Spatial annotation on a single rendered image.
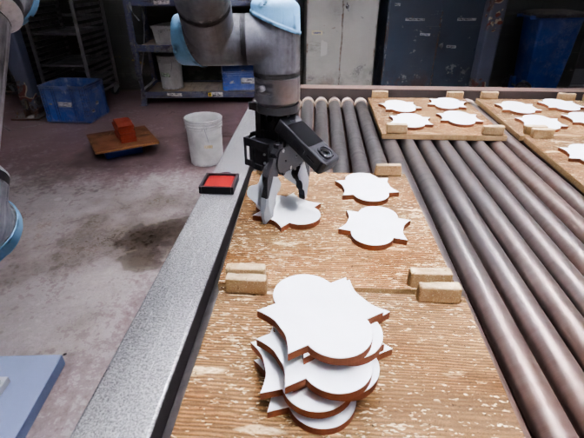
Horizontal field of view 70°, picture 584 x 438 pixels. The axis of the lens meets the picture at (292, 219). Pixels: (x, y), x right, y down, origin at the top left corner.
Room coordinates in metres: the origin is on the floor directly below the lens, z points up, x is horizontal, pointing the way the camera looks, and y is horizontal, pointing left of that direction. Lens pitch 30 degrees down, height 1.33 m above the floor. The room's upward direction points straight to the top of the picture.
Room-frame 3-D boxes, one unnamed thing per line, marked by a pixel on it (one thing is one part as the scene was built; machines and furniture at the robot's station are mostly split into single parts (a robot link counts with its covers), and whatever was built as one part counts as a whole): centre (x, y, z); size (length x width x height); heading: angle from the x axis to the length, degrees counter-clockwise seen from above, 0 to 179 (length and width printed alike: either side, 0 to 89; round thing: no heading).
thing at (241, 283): (0.47, 0.06, 0.95); 0.06 x 0.02 x 0.03; 86
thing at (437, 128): (1.35, -0.44, 0.94); 0.41 x 0.35 x 0.04; 177
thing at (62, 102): (4.43, 2.27, 0.19); 0.50 x 0.41 x 0.37; 85
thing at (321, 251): (0.68, -0.07, 0.93); 0.41 x 0.35 x 0.02; 178
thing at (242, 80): (5.25, 0.53, 0.25); 0.62 x 0.42 x 0.22; 99
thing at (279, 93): (0.70, 0.03, 1.16); 0.08 x 0.08 x 0.05
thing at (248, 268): (0.49, 0.07, 0.95); 0.06 x 0.02 x 0.03; 88
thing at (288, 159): (0.71, 0.03, 1.08); 0.09 x 0.08 x 0.12; 51
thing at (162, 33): (5.20, 1.32, 0.74); 0.44 x 0.36 x 0.20; 78
